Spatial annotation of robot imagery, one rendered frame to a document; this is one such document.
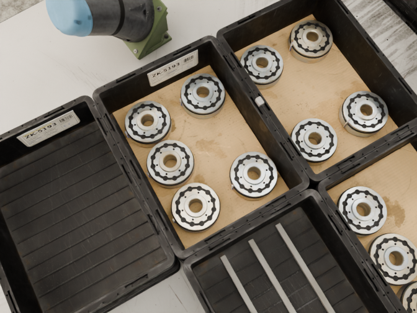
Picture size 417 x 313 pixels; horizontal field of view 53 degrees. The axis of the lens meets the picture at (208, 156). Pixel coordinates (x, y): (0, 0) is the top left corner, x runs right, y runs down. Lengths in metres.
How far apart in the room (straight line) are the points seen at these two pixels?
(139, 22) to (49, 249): 0.59
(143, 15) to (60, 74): 0.29
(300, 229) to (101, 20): 0.66
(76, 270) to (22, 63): 0.63
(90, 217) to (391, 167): 0.67
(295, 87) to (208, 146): 0.26
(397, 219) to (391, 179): 0.09
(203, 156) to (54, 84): 0.49
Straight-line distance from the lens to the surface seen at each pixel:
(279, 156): 0.88
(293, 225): 0.92
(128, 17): 1.10
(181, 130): 0.96
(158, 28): 1.15
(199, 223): 0.87
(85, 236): 0.93
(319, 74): 1.06
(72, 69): 1.23
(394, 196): 1.00
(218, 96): 0.96
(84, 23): 1.03
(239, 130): 0.96
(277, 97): 1.00
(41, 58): 1.28
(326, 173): 0.85
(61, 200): 0.96
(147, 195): 0.81
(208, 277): 0.89
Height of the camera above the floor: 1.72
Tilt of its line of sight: 72 degrees down
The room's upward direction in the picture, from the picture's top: 1 degrees clockwise
